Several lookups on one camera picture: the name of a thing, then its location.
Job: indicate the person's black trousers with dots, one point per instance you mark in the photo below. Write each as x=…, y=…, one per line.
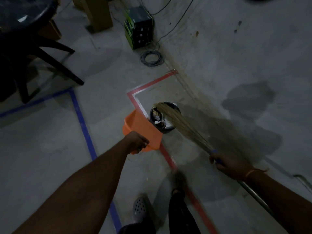
x=175, y=216

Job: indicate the person's right forearm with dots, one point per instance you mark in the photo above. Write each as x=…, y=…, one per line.
x=280, y=199

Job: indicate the person's left fingers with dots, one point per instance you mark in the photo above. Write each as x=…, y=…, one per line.
x=141, y=146

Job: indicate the black trash bin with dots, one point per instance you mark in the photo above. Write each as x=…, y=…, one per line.
x=165, y=118

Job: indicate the person's right fingers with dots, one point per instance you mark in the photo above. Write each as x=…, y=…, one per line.
x=215, y=161

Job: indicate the black and green box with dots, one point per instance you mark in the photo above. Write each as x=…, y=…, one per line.
x=139, y=27

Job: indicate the wooden furniture leg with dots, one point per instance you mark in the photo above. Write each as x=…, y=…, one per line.
x=96, y=13

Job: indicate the orange plastic dustpan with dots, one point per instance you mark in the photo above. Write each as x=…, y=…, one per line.
x=141, y=130

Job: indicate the brown cardboard box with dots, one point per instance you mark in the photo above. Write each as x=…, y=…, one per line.
x=50, y=30

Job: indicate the person's left hand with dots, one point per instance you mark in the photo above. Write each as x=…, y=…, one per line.
x=133, y=143

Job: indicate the crumpled trash in bin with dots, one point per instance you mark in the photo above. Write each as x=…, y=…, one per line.
x=159, y=119

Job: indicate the person's right hand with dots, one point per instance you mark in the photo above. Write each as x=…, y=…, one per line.
x=231, y=165

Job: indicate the grey perforated clog shoe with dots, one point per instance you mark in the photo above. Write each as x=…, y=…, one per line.
x=179, y=181
x=141, y=208

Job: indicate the blue floor tape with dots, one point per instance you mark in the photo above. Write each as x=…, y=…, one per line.
x=82, y=129

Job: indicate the person's left forearm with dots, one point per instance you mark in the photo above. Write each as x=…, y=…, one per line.
x=73, y=192

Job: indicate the black round table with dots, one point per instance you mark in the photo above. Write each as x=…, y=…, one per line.
x=26, y=41

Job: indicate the red floor tape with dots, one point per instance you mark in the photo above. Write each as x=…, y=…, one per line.
x=165, y=148

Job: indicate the orange wrist thread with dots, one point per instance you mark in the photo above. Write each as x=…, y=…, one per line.
x=252, y=173

